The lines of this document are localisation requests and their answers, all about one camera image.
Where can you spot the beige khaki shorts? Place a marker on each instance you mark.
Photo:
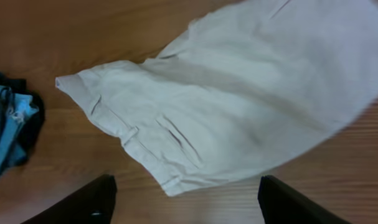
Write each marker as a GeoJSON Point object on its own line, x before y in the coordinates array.
{"type": "Point", "coordinates": [244, 89]}

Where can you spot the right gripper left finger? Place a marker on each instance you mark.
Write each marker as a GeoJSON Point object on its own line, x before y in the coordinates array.
{"type": "Point", "coordinates": [93, 203]}

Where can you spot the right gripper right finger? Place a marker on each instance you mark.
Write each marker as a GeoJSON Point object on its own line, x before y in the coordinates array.
{"type": "Point", "coordinates": [281, 204]}

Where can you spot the dark navy folded garment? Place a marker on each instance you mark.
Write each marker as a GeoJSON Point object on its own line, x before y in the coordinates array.
{"type": "Point", "coordinates": [29, 134]}

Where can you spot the blue denim jeans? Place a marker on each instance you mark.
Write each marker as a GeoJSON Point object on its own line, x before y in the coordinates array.
{"type": "Point", "coordinates": [15, 110]}

